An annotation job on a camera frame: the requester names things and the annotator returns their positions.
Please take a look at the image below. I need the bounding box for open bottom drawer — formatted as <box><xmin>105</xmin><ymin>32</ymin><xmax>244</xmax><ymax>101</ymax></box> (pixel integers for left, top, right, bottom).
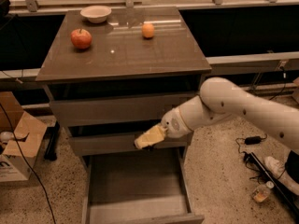
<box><xmin>81</xmin><ymin>147</ymin><xmax>204</xmax><ymax>224</ymax></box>

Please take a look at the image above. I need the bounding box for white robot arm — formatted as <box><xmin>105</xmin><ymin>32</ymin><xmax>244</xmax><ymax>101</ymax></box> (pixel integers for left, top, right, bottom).
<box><xmin>135</xmin><ymin>77</ymin><xmax>299</xmax><ymax>153</ymax></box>

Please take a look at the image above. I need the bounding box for grey middle drawer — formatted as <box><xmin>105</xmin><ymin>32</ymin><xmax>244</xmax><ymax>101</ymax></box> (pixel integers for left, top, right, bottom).
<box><xmin>64</xmin><ymin>119</ymin><xmax>194</xmax><ymax>157</ymax></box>

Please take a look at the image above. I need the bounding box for black tripod leg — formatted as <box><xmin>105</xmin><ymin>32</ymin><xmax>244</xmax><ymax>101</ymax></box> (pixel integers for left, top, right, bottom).
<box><xmin>244</xmin><ymin>153</ymin><xmax>299</xmax><ymax>222</ymax></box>

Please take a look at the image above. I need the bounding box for black stand foot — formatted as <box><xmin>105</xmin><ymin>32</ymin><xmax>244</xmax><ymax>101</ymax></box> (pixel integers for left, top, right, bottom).
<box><xmin>44</xmin><ymin>122</ymin><xmax>60</xmax><ymax>161</ymax></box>

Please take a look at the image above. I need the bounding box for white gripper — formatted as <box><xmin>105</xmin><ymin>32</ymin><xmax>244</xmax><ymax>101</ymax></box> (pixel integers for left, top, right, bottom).
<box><xmin>135</xmin><ymin>107</ymin><xmax>192</xmax><ymax>149</ymax></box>

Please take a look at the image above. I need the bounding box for orange fruit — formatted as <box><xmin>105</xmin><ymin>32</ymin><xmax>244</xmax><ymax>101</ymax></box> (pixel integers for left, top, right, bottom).
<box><xmin>141</xmin><ymin>23</ymin><xmax>154</xmax><ymax>39</ymax></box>

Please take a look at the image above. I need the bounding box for white bowl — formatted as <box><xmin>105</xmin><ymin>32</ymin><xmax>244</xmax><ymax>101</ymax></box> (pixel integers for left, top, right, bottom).
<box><xmin>80</xmin><ymin>6</ymin><xmax>111</xmax><ymax>24</ymax></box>

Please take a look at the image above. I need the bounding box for grey drawer cabinet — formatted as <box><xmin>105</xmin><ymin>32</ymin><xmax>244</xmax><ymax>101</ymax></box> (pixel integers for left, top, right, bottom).
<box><xmin>36</xmin><ymin>7</ymin><xmax>213</xmax><ymax>173</ymax></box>

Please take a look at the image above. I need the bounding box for red apple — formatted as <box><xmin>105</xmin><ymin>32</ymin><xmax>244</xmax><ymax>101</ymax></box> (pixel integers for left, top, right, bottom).
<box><xmin>71</xmin><ymin>29</ymin><xmax>93</xmax><ymax>49</ymax></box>

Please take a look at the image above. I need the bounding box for grey top drawer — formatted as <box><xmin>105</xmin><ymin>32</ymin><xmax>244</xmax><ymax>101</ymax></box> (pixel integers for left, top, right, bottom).
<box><xmin>45</xmin><ymin>75</ymin><xmax>200</xmax><ymax>127</ymax></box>

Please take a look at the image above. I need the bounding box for cardboard box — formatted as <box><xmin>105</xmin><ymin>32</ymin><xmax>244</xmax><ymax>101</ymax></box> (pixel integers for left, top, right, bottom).
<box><xmin>0</xmin><ymin>91</ymin><xmax>47</xmax><ymax>182</ymax></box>

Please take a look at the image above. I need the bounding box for plastic bottle on floor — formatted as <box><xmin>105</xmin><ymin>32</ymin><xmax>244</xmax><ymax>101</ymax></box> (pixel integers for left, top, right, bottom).
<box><xmin>251</xmin><ymin>181</ymin><xmax>275</xmax><ymax>203</ymax></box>

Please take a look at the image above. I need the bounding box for black cable on floor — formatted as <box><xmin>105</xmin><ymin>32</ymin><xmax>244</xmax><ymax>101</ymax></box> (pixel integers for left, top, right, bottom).
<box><xmin>0</xmin><ymin>103</ymin><xmax>57</xmax><ymax>224</ymax></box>

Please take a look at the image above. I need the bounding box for grey drawer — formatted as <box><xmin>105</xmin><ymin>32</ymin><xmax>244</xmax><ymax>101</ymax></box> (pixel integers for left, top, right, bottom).
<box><xmin>64</xmin><ymin>119</ymin><xmax>194</xmax><ymax>157</ymax></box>
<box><xmin>45</xmin><ymin>75</ymin><xmax>200</xmax><ymax>127</ymax></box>

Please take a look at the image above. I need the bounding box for black power adapter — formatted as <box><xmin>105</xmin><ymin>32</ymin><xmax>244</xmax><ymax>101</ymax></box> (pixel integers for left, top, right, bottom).
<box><xmin>244</xmin><ymin>136</ymin><xmax>262</xmax><ymax>145</ymax></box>

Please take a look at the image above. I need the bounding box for white shoe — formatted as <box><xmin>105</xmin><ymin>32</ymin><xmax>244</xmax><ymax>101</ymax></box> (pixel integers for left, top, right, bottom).
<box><xmin>264</xmin><ymin>156</ymin><xmax>299</xmax><ymax>195</ymax></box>

